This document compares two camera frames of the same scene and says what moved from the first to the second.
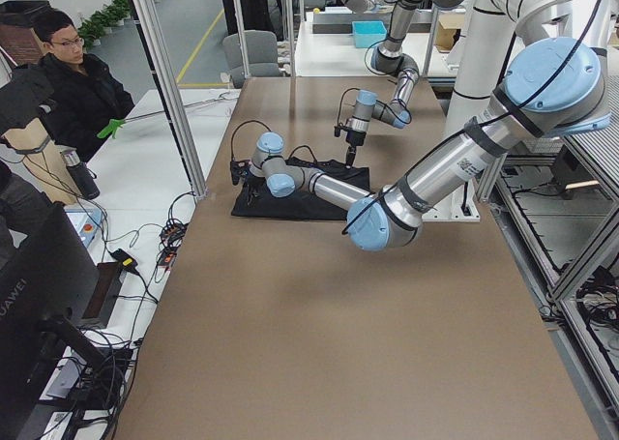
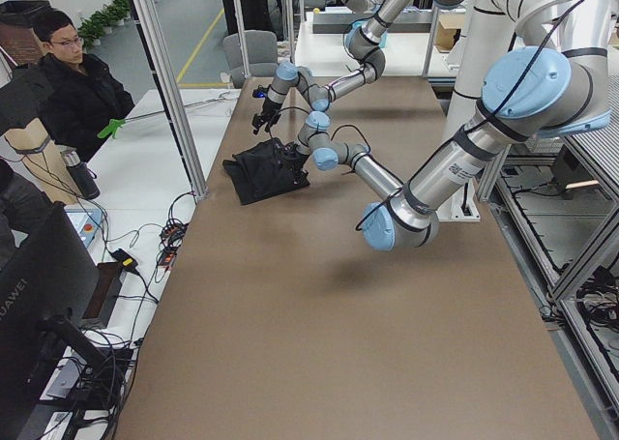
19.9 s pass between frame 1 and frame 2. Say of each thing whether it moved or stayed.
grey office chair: stayed
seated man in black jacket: stayed
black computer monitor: stayed
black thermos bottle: stayed
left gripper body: moved
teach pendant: stayed
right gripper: moved
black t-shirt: moved
